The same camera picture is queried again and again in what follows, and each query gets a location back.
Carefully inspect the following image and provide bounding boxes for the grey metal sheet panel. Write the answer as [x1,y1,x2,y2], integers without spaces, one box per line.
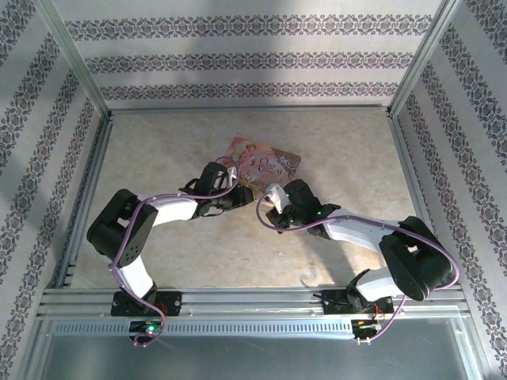
[23,335,485,380]

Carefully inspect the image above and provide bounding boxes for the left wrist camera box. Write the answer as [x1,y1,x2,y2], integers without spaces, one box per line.
[215,165,241,187]

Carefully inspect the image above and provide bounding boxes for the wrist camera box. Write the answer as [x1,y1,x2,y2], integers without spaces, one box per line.
[264,182,292,215]
[215,165,241,187]

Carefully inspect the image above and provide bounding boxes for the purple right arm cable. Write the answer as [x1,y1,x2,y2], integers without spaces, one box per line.
[255,192,461,344]

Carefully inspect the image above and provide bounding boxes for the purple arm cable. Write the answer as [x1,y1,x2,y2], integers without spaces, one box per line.
[255,192,461,344]
[106,156,241,349]

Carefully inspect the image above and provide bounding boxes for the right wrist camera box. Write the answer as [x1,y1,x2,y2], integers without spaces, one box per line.
[264,182,292,215]

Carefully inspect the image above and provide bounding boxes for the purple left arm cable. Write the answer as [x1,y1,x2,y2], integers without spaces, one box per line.
[106,156,241,349]

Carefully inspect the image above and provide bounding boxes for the aluminium frame rail, short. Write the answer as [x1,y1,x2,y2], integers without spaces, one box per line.
[105,104,394,116]

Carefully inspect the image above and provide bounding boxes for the wide aluminium mounting rail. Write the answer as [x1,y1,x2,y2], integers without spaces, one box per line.
[37,287,471,318]

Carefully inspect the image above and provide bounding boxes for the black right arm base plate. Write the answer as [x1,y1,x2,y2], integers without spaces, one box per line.
[322,288,395,316]

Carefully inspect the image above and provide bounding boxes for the slotted grey cable duct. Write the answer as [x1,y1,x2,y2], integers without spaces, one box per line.
[51,318,457,338]

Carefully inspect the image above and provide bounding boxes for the aluminium frame side rail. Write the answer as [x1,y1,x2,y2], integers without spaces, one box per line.
[53,112,115,289]
[387,112,463,288]

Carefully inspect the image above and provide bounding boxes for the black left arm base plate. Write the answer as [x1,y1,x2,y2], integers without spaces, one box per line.
[110,291,183,317]

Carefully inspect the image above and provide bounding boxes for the aluminium frame corner post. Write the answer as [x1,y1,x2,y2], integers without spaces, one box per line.
[33,0,112,116]
[387,0,463,116]

